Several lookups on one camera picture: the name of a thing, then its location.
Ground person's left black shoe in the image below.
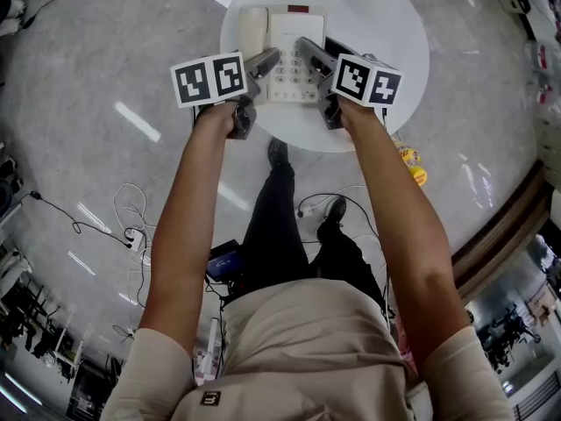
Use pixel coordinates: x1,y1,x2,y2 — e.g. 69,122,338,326
266,137,291,169

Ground person's black shoe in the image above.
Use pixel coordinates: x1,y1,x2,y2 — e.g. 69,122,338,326
266,137,291,169
321,196,348,228

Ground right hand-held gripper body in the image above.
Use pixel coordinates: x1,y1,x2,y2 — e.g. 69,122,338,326
314,52,404,132

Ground yellow toy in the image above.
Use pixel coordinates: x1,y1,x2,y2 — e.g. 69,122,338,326
393,139,430,188

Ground person's right black shoe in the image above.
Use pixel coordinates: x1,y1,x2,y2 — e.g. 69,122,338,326
321,196,348,228

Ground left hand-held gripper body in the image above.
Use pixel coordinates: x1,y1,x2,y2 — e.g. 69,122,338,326
169,51,265,142

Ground round white table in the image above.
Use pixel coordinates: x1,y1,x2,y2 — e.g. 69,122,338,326
219,0,431,154

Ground black cable loop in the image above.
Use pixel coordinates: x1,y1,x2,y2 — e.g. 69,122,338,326
297,192,389,281

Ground person's black trousers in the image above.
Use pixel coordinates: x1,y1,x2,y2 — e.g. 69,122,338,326
239,161,387,307

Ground person's left forearm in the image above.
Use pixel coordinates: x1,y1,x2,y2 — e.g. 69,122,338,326
137,102,240,360

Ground black waist device with screen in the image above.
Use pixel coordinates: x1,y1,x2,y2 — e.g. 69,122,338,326
206,239,245,282

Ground person's right forearm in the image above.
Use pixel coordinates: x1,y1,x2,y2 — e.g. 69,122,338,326
338,100,471,377

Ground long black floor cable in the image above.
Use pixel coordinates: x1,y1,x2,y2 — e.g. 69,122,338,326
28,190,133,249

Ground beige desk telephone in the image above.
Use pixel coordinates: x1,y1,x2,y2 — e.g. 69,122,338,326
238,4,330,107

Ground person's beige shirt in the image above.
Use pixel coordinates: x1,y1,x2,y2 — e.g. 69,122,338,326
99,277,517,421

